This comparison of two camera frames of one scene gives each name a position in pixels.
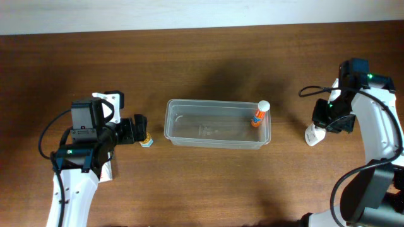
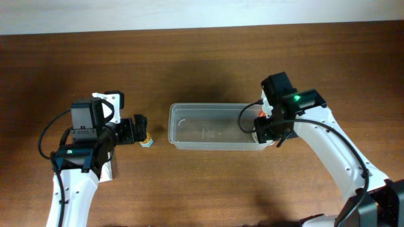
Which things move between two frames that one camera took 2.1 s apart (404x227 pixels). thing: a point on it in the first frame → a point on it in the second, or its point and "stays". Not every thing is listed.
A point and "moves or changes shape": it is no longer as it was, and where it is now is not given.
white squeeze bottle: x=314 y=135 moves or changes shape
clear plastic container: x=215 y=124 stays
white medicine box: x=106 y=173 stays
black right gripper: x=324 y=116 → x=263 y=130
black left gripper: x=128 y=131 stays
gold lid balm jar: x=148 y=142 stays
